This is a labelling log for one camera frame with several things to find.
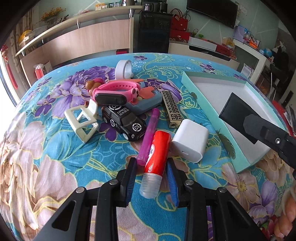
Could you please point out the red gift bag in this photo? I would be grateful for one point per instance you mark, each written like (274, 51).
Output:
(179, 21)

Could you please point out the gold patterned lighter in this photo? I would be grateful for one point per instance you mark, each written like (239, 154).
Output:
(171, 109)

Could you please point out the white ring stand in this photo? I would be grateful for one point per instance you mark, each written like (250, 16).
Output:
(123, 70)

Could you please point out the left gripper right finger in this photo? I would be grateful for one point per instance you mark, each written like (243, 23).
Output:
(229, 219)

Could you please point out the small red paper bag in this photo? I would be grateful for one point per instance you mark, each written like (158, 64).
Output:
(39, 70)

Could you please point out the black toy car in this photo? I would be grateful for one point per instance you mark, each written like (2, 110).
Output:
(130, 126)

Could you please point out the red glue bottle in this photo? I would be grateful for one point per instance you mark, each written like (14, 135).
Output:
(155, 166)

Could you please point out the wooden curved shelf counter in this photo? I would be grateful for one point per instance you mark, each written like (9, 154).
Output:
(90, 33)

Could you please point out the black water dispenser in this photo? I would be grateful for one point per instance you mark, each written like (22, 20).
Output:
(154, 25)

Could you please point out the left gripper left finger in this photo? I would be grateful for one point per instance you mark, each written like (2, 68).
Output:
(72, 221)

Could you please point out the teal shallow box tray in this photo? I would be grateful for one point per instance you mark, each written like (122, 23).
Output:
(212, 93)

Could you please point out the red hanging ornament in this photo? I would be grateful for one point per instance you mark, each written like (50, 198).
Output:
(4, 53)

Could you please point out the floral blue tablecloth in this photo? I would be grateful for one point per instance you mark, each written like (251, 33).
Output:
(43, 161)

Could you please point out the wall mounted television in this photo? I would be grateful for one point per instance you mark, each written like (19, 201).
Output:
(224, 11)

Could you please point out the purple translucent lighter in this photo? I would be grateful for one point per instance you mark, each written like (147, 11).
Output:
(148, 138)

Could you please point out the white flat box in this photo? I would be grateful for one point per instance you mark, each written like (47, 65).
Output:
(202, 43)

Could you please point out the brown puppy toy figure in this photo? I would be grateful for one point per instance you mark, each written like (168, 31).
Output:
(93, 84)

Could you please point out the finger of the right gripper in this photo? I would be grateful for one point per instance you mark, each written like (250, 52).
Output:
(274, 137)

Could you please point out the white tv cabinet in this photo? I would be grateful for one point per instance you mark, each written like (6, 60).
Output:
(180, 48)

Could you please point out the pink smart watch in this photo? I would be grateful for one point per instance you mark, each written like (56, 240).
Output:
(116, 93)

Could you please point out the white square hook holder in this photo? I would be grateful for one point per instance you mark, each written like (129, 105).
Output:
(83, 120)

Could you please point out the yellow flower vase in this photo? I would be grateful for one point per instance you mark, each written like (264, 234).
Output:
(50, 17)

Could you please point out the orange and blue case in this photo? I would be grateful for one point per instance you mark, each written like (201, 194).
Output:
(148, 98)

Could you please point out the white desk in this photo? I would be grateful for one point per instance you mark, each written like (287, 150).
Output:
(252, 58)

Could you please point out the white charger cube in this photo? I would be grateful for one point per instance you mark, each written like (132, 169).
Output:
(190, 141)

